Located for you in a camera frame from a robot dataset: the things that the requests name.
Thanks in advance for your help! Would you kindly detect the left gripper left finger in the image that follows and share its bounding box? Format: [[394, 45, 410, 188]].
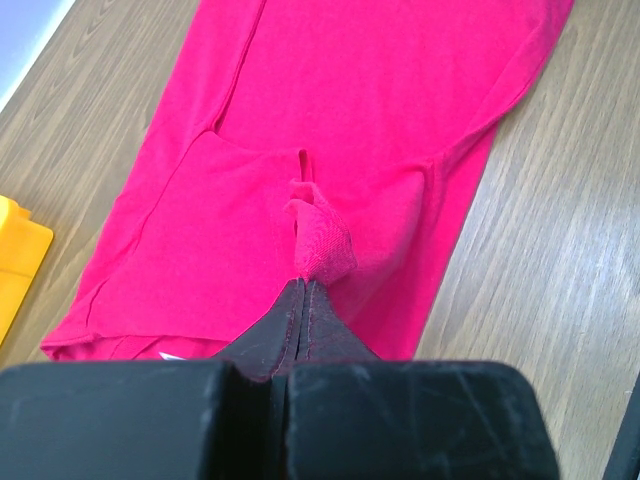
[[1, 280, 305, 479]]

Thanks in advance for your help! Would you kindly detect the yellow plastic tray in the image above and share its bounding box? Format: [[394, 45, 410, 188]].
[[0, 196, 54, 343]]

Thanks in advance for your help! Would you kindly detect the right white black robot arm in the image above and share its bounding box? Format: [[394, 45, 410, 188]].
[[602, 375, 640, 480]]

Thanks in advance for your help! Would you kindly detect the red t shirt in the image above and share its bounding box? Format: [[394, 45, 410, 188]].
[[41, 1, 572, 361]]

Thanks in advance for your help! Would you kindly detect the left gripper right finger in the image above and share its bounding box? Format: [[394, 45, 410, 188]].
[[285, 282, 560, 479]]

